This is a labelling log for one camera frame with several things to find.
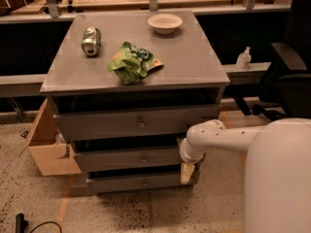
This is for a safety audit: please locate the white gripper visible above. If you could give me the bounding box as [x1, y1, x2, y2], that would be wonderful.
[179, 138, 206, 184]

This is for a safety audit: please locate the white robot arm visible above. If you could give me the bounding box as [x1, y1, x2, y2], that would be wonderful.
[179, 118, 311, 233]

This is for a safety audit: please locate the grey top drawer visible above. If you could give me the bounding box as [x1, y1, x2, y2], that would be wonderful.
[54, 105, 219, 141]

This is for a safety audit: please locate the grey drawer cabinet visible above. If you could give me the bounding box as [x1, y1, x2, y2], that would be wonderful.
[41, 12, 229, 179]

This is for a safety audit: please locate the open cardboard box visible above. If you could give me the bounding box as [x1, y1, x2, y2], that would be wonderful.
[18, 100, 81, 176]

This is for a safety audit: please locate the green crumpled chip bag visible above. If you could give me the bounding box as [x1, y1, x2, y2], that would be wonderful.
[107, 42, 163, 84]

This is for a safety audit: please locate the clear sanitizer pump bottle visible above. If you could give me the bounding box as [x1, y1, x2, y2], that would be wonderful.
[236, 47, 252, 70]

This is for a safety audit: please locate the black office chair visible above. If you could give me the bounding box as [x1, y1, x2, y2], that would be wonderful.
[232, 0, 311, 120]

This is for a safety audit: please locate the white paper bowl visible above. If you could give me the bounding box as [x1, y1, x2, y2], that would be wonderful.
[148, 14, 183, 35]

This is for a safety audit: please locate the crushed silver soda can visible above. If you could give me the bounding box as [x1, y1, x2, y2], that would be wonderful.
[81, 26, 101, 56]

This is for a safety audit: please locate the black cable with plug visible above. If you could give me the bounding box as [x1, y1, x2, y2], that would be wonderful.
[15, 213, 63, 233]

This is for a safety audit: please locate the grey metal rail shelf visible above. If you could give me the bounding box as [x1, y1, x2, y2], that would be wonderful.
[0, 62, 270, 98]

